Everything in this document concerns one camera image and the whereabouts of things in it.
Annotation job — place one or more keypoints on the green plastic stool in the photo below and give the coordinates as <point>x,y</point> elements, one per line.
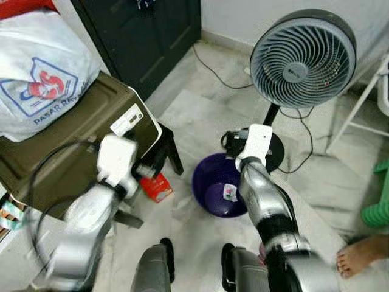
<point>377,207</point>

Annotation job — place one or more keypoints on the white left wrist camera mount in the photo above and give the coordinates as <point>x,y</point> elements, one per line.
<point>117,157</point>

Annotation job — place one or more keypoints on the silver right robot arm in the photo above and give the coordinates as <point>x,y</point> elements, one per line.
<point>267,207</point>

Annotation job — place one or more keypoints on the small red box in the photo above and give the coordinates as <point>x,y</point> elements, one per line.
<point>157,188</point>

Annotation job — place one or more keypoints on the olive plastic storage box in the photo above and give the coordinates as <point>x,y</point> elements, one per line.
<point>67,140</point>

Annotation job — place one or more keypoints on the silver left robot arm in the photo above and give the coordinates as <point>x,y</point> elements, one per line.
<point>85,225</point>

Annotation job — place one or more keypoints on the silver robot leg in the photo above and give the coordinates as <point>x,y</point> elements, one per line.
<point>243,274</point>
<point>152,271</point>

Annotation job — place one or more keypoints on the white printed plastic bag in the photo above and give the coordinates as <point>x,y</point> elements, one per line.
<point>42,73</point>

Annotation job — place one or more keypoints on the grey black standing fan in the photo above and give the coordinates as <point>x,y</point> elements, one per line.
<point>304,61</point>

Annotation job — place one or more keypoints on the silver robot left leg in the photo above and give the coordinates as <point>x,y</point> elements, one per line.
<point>152,271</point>

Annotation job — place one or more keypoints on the silver robot right leg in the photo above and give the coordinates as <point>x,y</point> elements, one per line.
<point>243,274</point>

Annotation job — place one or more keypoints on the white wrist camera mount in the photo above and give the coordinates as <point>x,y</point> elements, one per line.
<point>255,143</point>
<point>117,157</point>

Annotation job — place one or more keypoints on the purple plastic basin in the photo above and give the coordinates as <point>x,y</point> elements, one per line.
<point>209,182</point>

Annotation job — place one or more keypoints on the dark panelled door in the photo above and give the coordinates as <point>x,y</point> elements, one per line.
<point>140,42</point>

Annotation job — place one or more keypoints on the white metal rack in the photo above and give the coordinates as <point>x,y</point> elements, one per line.
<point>354,106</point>

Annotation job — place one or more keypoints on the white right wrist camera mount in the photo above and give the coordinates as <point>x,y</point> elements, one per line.
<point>255,143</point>

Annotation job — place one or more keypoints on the black stool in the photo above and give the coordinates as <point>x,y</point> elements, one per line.
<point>169,143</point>

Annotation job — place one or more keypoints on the white pink wrapper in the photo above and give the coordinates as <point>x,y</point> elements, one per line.
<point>230,193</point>

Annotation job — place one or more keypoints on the colourful printed packet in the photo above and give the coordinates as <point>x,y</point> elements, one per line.
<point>9,213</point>

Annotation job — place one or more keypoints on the person's bare foot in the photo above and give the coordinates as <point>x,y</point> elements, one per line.
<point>358,255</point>

